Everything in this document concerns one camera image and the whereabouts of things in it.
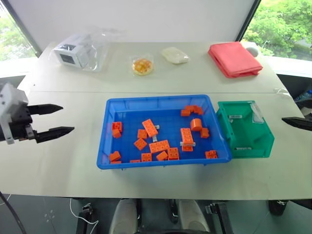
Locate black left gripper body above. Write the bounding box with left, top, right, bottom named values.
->
left=8, top=101, right=39, bottom=144

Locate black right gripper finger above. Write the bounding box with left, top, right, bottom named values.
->
left=281, top=117, right=312, bottom=132

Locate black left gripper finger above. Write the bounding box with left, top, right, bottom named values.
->
left=35, top=126, right=75, bottom=144
left=28, top=104, right=64, bottom=116

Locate green plastic bin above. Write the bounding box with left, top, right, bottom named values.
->
left=215, top=100, right=275, bottom=159

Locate white box in plastic bag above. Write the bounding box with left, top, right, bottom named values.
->
left=48, top=27, right=111, bottom=73

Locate blue patterned object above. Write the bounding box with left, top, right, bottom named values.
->
left=293, top=89, right=312, bottom=103

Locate black caster wheel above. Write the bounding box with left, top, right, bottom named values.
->
left=268, top=199, right=290, bottom=216

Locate red folded cloth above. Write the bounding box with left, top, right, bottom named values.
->
left=207, top=41, right=264, bottom=79

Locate orange cylinder building block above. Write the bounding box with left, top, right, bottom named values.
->
left=190, top=117, right=203, bottom=132

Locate orange arch building block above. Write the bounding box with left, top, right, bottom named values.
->
left=184, top=105, right=204, bottom=116

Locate packaged orange yellow food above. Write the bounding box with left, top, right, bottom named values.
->
left=130, top=55, right=156, bottom=77

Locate grey rounded robot shape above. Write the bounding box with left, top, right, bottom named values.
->
left=108, top=198, right=142, bottom=234
left=177, top=199, right=211, bottom=234

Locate blue plastic tray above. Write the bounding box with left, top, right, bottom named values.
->
left=96, top=94, right=233, bottom=171

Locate white filled plastic bag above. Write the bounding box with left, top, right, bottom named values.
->
left=161, top=46, right=191, bottom=65

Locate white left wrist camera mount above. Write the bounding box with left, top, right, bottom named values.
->
left=0, top=82, right=29, bottom=146

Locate black window frame post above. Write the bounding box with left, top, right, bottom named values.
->
left=234, top=0, right=262, bottom=42
left=4, top=0, right=41, bottom=59

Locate white thin cable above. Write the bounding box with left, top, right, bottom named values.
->
left=69, top=196, right=99, bottom=225

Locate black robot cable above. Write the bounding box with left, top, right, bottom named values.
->
left=0, top=191, right=27, bottom=234

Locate black metal stand frame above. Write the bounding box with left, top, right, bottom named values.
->
left=75, top=201, right=98, bottom=234
left=205, top=201, right=236, bottom=234

